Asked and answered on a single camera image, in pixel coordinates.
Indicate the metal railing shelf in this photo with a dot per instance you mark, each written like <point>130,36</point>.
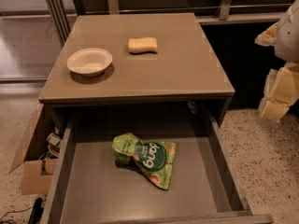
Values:
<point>207,11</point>

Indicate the open grey top drawer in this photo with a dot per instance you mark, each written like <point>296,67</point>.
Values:
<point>89,187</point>

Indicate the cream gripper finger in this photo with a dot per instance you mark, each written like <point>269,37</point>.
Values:
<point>267,37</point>
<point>281,91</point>

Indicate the black device on floor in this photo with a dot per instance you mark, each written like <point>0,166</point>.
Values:
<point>37,212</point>

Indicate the items inside cardboard box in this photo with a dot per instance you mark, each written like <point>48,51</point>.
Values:
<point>53,145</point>

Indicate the white paper bowl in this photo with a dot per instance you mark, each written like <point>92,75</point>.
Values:
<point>89,62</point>

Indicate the grey cabinet counter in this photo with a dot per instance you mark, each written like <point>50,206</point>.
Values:
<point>184,68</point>

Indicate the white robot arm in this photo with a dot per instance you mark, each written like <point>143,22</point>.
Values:
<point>287,41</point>

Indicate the yellow sponge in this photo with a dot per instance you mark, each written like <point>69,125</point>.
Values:
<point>142,45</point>

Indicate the green rice chip bag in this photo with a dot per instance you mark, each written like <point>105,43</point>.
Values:
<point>154,159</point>

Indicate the cardboard box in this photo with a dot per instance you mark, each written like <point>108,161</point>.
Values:
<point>37,174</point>

